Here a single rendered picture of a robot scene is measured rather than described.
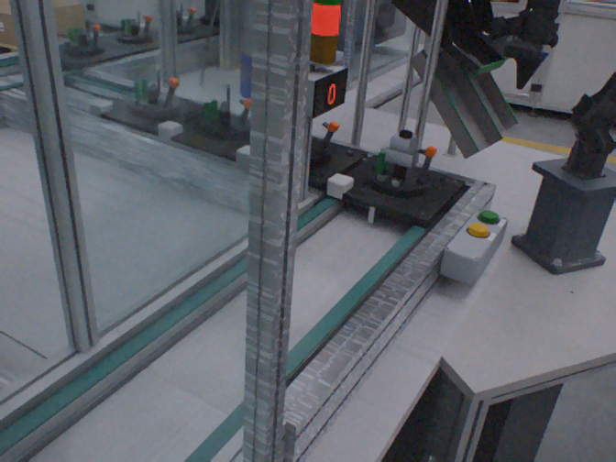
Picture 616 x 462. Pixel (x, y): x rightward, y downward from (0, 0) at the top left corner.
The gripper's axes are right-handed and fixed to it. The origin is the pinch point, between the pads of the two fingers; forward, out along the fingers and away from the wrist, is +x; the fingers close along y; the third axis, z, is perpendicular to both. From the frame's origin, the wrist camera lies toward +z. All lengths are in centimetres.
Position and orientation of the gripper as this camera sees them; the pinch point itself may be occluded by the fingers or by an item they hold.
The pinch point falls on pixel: (523, 71)
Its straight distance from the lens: 129.2
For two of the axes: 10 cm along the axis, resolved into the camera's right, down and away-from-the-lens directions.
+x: -0.9, 8.6, 5.1
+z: -8.5, -3.3, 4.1
